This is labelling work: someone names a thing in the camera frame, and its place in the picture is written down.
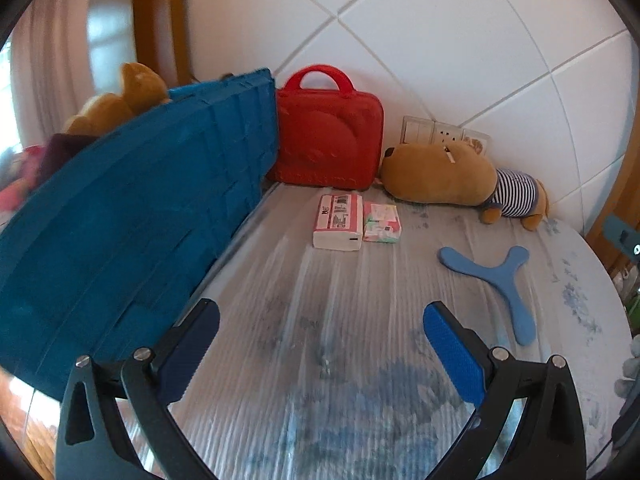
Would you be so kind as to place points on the blue plastic crate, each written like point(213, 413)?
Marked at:
point(135, 220)

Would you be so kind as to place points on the dark purple cloth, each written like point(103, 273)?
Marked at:
point(60, 152)

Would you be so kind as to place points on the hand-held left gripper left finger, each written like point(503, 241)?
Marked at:
point(189, 344)

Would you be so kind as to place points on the green pink tissue pack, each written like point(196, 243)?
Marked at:
point(382, 222)

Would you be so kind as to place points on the brown plush dog striped shirt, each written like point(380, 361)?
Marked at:
point(450, 176)

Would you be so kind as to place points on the wall switch and socket panel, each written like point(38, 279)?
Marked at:
point(440, 132)

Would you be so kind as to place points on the blue three-armed boomerang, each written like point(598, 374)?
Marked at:
point(505, 274)

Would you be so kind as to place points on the brown teddy bear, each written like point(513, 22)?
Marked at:
point(120, 102)

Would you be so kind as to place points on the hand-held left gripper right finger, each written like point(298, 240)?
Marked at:
point(456, 355)

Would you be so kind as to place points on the desktop with clear plastic cover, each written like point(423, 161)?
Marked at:
point(360, 340)

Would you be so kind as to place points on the white red tissue pack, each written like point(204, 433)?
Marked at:
point(338, 221)

